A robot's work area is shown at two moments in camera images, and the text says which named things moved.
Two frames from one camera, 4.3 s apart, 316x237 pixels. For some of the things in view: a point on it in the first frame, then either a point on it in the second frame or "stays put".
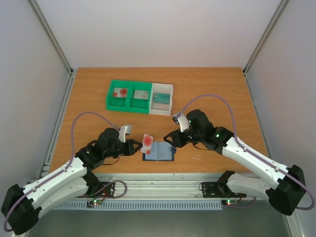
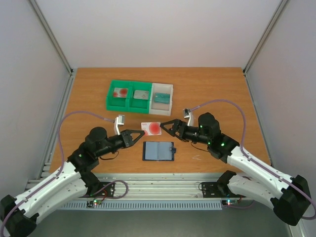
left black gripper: x=130 y=151 → x=128 y=140
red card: x=146 y=144 → x=151 y=128
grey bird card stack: x=140 y=94 stays put
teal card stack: x=164 y=98 stays put
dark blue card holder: x=161 y=151 stays put
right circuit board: x=229 y=202 stays put
